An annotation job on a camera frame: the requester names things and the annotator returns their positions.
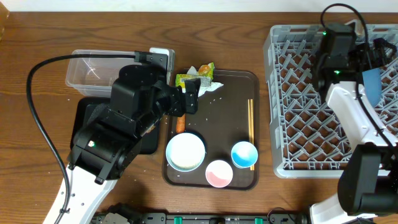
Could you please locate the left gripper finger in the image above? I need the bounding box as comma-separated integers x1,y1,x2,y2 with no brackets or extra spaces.
185,93,198,114
184,78,201,93

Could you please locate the dark blue plate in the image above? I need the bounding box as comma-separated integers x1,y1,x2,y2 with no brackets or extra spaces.
363,68,382,107

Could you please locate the light blue rice bowl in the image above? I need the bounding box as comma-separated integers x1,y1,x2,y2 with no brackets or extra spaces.
165,132,206,172

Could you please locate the small blue cup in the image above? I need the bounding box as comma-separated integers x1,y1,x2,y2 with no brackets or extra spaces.
231,141,259,169

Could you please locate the small pink cup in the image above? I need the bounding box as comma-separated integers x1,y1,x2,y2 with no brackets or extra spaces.
205,160,233,188

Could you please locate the dried shiitake mushroom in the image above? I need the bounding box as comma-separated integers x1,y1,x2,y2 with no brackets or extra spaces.
146,124,156,133

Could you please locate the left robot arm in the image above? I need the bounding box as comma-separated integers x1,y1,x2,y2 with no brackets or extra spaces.
44,65,201,223

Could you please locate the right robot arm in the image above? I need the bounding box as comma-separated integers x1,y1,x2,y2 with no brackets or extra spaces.
308,23,397,223

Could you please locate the black waste tray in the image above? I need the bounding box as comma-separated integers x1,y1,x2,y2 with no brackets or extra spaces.
70,96,159,154

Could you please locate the grey dishwasher rack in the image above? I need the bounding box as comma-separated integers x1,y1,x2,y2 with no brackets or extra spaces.
263,22,397,178

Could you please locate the white crumpled napkin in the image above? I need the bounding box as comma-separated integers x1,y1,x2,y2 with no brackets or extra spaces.
187,66,223,97

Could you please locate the green snack wrapper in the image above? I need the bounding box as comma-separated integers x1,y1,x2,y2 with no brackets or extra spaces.
175,74,211,96

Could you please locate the orange snack wrapper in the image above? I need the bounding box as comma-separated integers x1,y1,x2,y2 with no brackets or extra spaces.
197,62,215,79

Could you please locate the orange carrot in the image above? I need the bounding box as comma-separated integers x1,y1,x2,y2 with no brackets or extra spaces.
175,114,186,134

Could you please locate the brown serving tray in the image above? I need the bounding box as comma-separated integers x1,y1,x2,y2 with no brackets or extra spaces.
162,70,259,188

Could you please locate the cooked white rice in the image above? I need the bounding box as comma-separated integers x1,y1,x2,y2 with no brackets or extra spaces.
170,135,203,169

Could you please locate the clear plastic bin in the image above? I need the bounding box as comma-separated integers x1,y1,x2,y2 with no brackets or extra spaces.
65,53,156,98

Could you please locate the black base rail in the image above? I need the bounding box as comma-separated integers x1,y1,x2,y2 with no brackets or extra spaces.
90,213,295,224

